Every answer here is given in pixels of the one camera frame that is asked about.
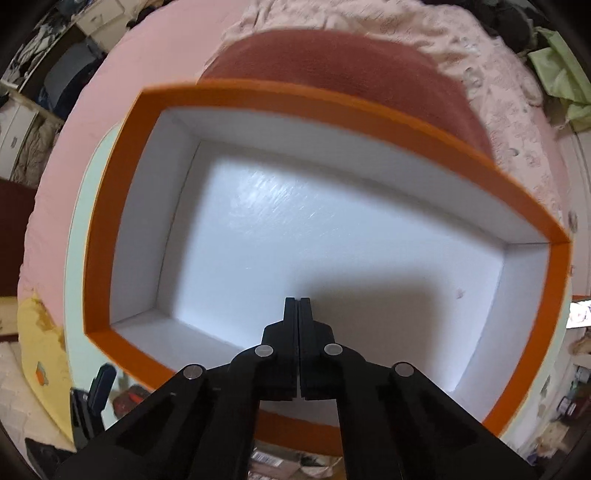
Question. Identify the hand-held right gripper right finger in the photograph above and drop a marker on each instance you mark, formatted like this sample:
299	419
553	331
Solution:
314	350

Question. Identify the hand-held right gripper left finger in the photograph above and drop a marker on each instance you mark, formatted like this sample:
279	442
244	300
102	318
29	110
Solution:
288	350

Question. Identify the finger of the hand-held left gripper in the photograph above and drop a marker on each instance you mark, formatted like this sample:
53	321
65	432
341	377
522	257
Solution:
102	385
83	415

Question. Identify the orange cardboard box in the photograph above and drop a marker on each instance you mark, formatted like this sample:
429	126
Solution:
323	207

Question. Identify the small red item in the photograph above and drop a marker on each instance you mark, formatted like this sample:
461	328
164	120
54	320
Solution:
131	401

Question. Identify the yellow cloth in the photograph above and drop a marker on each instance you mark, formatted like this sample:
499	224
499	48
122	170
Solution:
41	346

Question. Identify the mint cartoon lap table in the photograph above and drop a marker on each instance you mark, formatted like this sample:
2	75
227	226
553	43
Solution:
74	277

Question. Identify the dark red door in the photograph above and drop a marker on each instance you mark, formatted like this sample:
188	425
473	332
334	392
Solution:
14	230

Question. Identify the quilted beige cloth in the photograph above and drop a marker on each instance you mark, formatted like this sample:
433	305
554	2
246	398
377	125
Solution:
37	147

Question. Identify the shelf with small bottles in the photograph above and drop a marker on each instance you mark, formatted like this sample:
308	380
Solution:
572	401

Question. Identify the white drawer cabinet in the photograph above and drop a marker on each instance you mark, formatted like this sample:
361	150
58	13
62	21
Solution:
18	134

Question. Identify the pink bed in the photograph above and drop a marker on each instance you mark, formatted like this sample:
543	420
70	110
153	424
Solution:
92	115

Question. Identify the dark red pillow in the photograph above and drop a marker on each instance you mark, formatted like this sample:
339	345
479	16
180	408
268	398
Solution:
323	55

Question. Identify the dark desk chair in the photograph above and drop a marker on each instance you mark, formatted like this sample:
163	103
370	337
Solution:
74	74

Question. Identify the pink floral blanket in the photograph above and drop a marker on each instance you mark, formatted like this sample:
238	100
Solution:
485	60

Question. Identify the clothes heap on desk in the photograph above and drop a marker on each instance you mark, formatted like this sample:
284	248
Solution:
39	50

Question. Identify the light green hanging cloth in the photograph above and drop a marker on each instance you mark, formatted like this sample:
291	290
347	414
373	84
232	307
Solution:
558	69

